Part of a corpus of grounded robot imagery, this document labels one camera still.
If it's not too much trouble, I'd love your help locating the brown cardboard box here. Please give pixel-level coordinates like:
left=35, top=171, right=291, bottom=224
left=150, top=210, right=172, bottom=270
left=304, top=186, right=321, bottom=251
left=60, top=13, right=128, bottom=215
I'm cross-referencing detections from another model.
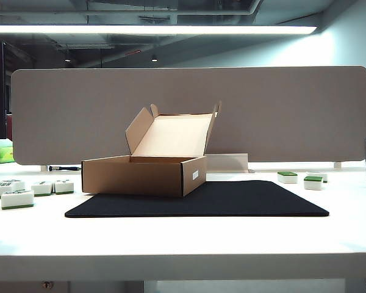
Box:
left=81, top=100, right=223, bottom=198

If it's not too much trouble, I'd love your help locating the black marker pen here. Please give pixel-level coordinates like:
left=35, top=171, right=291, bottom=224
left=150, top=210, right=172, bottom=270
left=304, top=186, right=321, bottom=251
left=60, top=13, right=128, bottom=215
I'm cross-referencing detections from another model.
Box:
left=48, top=165, right=81, bottom=172

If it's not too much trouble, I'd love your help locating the six bamboo mahjong tile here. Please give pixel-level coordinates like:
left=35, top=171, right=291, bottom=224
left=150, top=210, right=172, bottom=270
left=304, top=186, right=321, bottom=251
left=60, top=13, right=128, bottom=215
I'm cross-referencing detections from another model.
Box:
left=0, top=183, right=15, bottom=200

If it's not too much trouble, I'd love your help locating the two bamboo mahjong tile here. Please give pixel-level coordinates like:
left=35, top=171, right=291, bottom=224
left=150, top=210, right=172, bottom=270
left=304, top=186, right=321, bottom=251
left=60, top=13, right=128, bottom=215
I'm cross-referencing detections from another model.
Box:
left=30, top=181, right=54, bottom=197

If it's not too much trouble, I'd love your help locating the eight bamboo mahjong tile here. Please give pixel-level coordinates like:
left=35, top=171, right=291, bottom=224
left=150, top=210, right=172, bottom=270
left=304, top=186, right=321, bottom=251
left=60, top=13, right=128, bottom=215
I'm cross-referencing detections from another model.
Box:
left=1, top=179, right=26, bottom=192

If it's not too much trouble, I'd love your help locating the long white light strip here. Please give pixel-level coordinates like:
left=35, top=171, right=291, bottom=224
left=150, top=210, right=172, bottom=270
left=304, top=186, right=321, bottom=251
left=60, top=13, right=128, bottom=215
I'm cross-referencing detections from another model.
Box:
left=0, top=24, right=318, bottom=35

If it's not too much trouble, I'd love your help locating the green white mahjong tile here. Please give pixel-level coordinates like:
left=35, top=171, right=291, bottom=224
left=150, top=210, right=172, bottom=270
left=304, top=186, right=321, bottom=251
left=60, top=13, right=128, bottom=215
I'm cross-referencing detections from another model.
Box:
left=277, top=171, right=299, bottom=184
left=306, top=172, right=329, bottom=183
left=303, top=175, right=325, bottom=190

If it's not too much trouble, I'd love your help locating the black rectangular mat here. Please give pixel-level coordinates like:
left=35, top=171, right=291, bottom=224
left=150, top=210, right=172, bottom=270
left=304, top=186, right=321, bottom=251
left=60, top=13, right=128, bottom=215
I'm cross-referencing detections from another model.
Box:
left=63, top=179, right=330, bottom=219

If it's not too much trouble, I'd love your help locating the three bamboo mahjong tile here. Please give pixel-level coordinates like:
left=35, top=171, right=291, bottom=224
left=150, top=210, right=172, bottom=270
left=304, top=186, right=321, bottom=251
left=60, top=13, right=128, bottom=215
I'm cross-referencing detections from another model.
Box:
left=54, top=179, right=75, bottom=195

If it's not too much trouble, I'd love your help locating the green white packaging bag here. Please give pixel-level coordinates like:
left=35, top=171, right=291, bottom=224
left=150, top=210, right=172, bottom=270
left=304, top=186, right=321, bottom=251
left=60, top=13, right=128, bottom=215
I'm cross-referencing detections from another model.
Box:
left=0, top=145, right=15, bottom=165

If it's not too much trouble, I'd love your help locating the bird print mahjong tile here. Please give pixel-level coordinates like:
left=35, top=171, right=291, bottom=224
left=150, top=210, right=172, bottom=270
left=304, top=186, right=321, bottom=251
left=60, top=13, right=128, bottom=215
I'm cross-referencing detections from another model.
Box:
left=1, top=189, right=35, bottom=211

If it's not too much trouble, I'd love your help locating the taupe felt desk divider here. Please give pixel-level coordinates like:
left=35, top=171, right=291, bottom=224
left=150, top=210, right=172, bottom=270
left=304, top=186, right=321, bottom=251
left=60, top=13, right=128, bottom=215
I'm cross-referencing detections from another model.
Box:
left=10, top=65, right=366, bottom=166

